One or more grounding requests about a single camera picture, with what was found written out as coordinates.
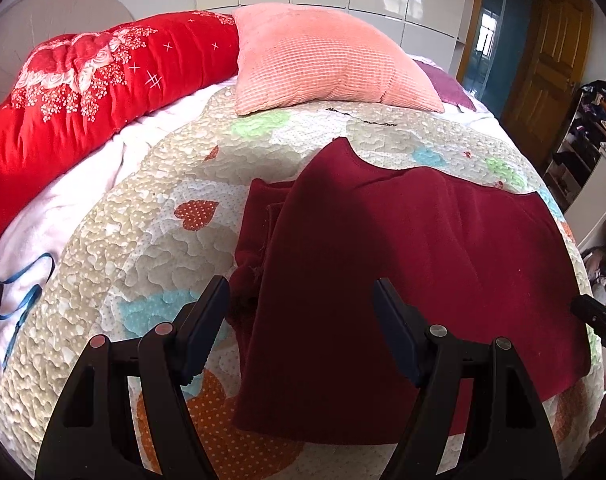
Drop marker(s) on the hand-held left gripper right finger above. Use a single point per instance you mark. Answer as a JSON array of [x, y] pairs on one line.
[[398, 330]]

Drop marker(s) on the blue glass door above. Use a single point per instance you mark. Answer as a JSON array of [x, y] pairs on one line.
[[498, 35]]

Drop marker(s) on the red floral comforter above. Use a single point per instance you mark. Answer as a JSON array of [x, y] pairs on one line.
[[83, 110]]

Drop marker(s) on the white round headboard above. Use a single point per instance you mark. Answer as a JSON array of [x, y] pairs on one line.
[[48, 15]]

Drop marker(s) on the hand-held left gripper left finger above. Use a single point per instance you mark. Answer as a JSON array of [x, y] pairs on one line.
[[205, 330]]

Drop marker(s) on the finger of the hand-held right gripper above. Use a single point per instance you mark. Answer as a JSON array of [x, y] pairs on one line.
[[605, 322]]

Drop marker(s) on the pink ribbed pillow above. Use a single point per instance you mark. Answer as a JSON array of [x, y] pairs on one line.
[[323, 60]]

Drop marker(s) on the wooden door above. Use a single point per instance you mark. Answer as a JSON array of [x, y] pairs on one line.
[[548, 70]]

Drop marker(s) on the pale pink bed sheet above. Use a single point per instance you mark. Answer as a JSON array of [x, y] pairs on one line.
[[68, 200]]

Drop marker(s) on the patchwork heart quilt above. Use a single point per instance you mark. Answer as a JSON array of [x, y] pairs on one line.
[[148, 270]]

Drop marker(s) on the purple cloth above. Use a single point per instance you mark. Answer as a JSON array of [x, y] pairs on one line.
[[450, 85]]

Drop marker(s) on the dark red knit garment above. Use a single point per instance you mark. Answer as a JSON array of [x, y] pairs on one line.
[[408, 230]]

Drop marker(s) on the cluttered white shelf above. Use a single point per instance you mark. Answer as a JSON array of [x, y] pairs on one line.
[[590, 160]]

